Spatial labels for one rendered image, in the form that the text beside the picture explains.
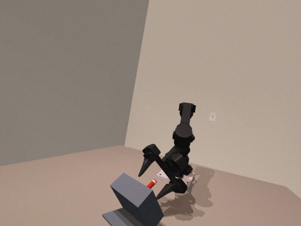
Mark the red cylindrical peg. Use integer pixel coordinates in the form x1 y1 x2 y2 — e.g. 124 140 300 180
147 180 156 189

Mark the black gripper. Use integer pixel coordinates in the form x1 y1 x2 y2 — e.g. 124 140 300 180
138 144 187 200

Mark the dark grey panel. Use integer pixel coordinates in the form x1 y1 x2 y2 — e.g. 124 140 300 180
102 173 164 226

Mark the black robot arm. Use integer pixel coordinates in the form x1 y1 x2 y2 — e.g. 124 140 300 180
165 103 196 178

